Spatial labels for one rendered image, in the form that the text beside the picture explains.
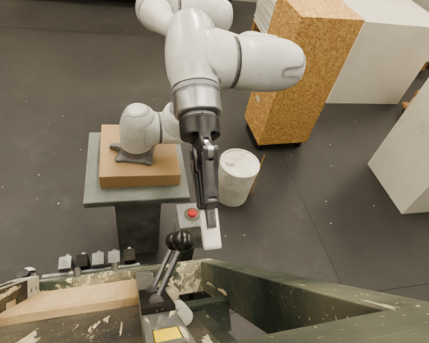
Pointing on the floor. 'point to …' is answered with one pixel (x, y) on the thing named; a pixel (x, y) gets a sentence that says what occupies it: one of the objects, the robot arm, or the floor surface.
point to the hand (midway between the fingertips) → (210, 229)
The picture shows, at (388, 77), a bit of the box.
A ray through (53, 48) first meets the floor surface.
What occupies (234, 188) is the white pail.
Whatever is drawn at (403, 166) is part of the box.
